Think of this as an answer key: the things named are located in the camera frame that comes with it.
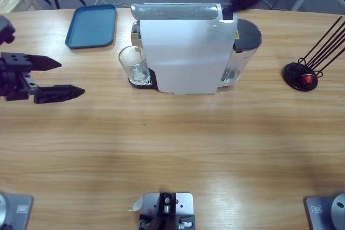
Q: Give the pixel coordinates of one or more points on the white paper tag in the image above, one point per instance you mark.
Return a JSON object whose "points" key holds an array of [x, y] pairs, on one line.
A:
{"points": [[137, 204]]}

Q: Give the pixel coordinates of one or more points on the black drip tray metal grate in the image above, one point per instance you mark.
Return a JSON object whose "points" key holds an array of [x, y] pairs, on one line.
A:
{"points": [[151, 86]]}

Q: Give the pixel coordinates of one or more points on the clear water tank black lid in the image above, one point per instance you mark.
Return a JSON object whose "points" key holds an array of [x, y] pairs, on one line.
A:
{"points": [[242, 63]]}

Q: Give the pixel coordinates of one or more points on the red coffee capsule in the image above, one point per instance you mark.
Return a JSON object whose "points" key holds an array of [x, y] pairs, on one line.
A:
{"points": [[307, 79]]}

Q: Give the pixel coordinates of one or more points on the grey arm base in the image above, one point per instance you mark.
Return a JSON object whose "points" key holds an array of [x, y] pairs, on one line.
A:
{"points": [[16, 209], [323, 211]]}

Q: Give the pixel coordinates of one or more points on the black capsule holder with rods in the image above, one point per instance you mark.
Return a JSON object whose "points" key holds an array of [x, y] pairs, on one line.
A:
{"points": [[292, 72]]}

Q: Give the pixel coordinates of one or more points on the grey coffee machine lever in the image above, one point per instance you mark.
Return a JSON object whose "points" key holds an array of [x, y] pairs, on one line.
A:
{"points": [[172, 12]]}

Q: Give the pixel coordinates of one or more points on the clear drinking glass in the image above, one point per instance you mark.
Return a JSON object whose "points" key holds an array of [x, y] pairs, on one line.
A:
{"points": [[131, 60]]}

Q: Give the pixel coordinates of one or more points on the wooden crate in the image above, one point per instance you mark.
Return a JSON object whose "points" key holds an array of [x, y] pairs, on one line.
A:
{"points": [[16, 1]]}

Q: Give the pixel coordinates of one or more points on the dark wrist camera box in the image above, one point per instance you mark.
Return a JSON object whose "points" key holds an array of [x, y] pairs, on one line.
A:
{"points": [[6, 29]]}

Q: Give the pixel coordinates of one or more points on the white capsule coffee machine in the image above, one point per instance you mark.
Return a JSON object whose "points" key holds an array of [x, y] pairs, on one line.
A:
{"points": [[188, 52]]}

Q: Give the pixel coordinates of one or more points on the blue plastic tray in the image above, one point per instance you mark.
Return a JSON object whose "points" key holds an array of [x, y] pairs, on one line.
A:
{"points": [[91, 28]]}

